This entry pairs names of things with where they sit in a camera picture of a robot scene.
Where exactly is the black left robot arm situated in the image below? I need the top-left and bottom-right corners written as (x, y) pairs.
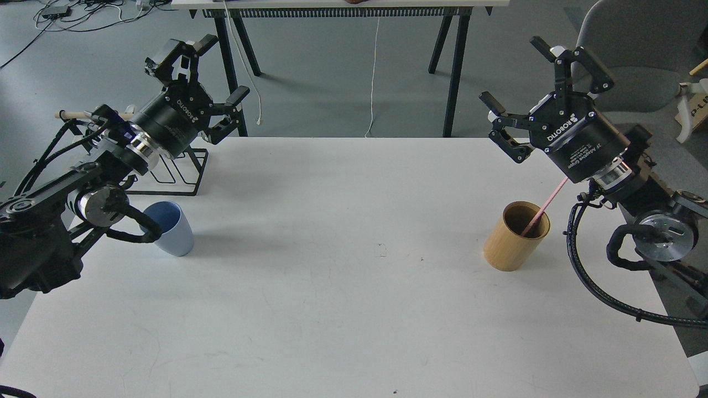
top-left (1, 34), bottom-right (249, 299)

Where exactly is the white hanging cable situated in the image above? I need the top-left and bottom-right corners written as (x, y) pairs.
top-left (364, 15), bottom-right (381, 138)

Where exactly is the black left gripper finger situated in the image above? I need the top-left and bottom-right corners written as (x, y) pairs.
top-left (202, 86), bottom-right (251, 145)
top-left (145, 34), bottom-right (218, 87)

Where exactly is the black wire cup rack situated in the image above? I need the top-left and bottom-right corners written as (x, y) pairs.
top-left (126, 147), bottom-right (209, 196)

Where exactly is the bamboo cylinder holder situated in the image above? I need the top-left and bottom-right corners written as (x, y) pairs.
top-left (483, 201), bottom-right (551, 271)

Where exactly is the pink chopstick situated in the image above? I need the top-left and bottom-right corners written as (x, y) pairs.
top-left (521, 177), bottom-right (569, 237)

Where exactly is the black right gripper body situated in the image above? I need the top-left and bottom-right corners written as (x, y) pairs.
top-left (529, 93), bottom-right (630, 183)

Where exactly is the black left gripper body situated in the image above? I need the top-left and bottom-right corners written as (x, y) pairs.
top-left (132, 82), bottom-right (214, 156)

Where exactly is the blue plastic cup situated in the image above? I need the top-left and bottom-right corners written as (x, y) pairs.
top-left (144, 201), bottom-right (195, 257)

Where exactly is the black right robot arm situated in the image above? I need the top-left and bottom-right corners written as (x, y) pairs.
top-left (480, 36), bottom-right (706, 328)

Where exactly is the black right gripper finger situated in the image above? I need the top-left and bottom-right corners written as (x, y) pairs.
top-left (529, 37), bottom-right (615, 106)
top-left (480, 91), bottom-right (534, 164)

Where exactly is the floor cables and adapter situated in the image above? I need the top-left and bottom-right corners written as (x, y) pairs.
top-left (0, 0), bottom-right (172, 70)

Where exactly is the black trestle background table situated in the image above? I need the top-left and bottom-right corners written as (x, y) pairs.
top-left (170, 1), bottom-right (510, 138)

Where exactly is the cardboard box with white stand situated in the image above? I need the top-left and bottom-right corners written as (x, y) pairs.
top-left (675, 60), bottom-right (707, 144)

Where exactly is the grey office chair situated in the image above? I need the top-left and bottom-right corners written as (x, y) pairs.
top-left (577, 1), bottom-right (707, 113)

